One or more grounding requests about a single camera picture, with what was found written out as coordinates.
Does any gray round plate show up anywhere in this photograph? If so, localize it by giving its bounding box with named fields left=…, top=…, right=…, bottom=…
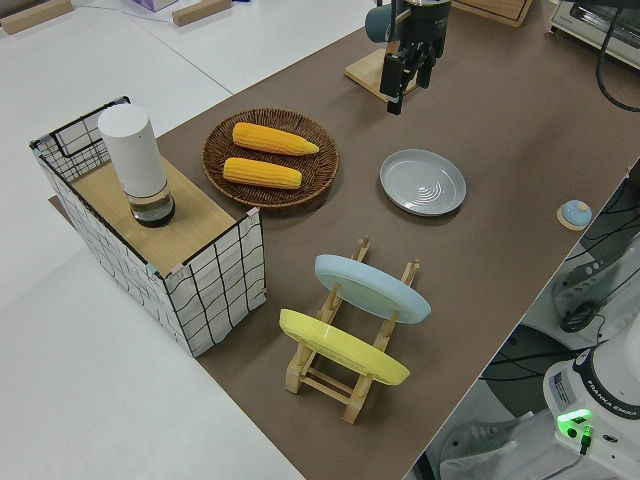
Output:
left=378, top=148, right=468, bottom=217

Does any brown table mat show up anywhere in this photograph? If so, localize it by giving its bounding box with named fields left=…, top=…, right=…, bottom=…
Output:
left=47, top=0, right=640, bottom=480

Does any yellow plate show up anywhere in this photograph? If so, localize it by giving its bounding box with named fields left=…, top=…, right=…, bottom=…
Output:
left=278, top=308, right=412, bottom=387

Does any blue dome on wooden base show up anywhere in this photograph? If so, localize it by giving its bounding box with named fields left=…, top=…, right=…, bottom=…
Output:
left=556, top=199, right=594, bottom=231

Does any light wooden block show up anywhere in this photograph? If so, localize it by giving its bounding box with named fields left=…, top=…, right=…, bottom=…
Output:
left=172, top=0, right=234, bottom=26
left=0, top=0, right=74, bottom=36

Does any white cylindrical device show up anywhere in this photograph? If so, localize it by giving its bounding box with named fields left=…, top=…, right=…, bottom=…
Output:
left=97, top=103, right=177, bottom=229

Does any light wooden board lid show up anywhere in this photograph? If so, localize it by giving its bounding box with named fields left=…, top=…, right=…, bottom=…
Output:
left=69, top=158, right=237, bottom=274

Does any wooden mug tree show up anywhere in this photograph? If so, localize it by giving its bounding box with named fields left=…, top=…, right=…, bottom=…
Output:
left=343, top=47, right=426, bottom=105

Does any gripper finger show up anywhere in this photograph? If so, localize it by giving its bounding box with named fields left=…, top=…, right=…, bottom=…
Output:
left=417, top=42, right=437, bottom=90
left=378, top=42, right=419, bottom=117

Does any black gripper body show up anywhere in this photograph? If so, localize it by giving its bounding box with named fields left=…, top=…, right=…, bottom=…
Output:
left=399, top=0, right=452, bottom=56

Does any light blue plate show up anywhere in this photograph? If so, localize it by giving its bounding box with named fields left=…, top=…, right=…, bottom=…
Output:
left=314, top=253, right=432, bottom=326

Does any white toaster oven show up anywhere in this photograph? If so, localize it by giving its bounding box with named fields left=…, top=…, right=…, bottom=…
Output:
left=544, top=0, right=640, bottom=57

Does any thick black gripper cable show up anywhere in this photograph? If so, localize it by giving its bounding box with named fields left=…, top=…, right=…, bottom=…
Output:
left=594, top=0, right=640, bottom=114

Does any white perforated mounting bracket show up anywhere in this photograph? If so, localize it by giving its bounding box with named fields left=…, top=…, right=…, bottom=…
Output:
left=439, top=414, right=531, bottom=480

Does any brown wicker basket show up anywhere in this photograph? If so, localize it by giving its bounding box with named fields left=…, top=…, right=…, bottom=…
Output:
left=201, top=108, right=341, bottom=209

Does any wooden cabinet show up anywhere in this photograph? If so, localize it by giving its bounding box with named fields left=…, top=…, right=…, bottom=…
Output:
left=452, top=0, right=535, bottom=27

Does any teal mug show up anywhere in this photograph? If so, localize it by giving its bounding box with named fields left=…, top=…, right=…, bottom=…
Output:
left=363, top=4, right=399, bottom=42

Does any wooden dish rack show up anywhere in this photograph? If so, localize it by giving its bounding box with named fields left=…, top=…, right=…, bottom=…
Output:
left=284, top=234, right=422, bottom=425

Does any blunt yellow corn cob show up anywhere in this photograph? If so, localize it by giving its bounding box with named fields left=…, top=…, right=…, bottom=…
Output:
left=222, top=157, right=304, bottom=190

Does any pointed yellow corn cob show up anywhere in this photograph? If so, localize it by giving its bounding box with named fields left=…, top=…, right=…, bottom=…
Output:
left=232, top=122, right=321, bottom=157

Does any black wire box white liner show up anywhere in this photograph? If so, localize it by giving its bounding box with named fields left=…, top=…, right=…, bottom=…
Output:
left=28, top=95, right=267, bottom=359

